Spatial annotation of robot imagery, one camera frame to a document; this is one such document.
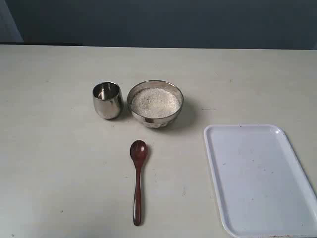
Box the white plastic tray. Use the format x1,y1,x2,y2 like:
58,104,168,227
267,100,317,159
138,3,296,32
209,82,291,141
204,124,317,238

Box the white rice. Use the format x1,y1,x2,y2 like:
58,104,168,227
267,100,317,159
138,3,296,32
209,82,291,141
131,88,180,119

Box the dark red wooden spoon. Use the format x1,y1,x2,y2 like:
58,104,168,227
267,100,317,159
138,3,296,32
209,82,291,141
130,140,148,226

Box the steel cup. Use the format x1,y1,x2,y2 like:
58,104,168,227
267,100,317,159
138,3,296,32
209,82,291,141
92,82,124,119

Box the steel bowl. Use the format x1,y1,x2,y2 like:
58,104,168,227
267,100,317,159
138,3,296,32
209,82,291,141
127,80,184,128

